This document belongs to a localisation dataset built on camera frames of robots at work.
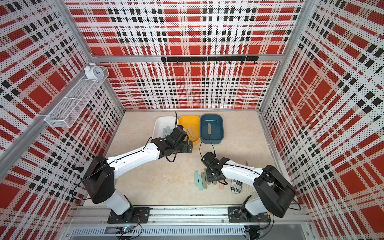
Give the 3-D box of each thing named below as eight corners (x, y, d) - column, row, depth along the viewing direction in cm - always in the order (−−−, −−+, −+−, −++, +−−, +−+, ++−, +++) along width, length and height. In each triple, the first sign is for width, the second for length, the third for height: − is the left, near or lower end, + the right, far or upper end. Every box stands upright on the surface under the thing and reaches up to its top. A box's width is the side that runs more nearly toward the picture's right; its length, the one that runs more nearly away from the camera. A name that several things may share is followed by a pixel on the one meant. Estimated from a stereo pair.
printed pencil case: (229, 191, 83) (230, 190, 81) (231, 180, 87) (232, 178, 85) (240, 195, 82) (241, 193, 79) (241, 183, 86) (242, 181, 83)
